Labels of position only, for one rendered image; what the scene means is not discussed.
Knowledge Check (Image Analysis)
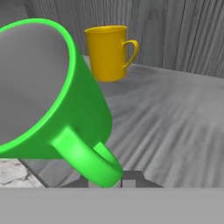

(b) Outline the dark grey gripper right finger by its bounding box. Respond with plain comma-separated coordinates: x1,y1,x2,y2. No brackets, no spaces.
120,170,165,189

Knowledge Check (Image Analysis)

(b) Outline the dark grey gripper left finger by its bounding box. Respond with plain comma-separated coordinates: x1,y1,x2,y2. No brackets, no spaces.
59,174,89,189

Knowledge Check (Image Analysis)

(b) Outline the green mug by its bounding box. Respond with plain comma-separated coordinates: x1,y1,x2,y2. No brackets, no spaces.
0,17,124,189

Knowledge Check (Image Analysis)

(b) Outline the grey wooden cabinet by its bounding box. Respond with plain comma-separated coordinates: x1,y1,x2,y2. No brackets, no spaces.
0,0,224,189

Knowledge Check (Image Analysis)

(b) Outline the yellow mug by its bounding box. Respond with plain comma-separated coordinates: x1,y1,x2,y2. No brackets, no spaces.
84,24,140,83

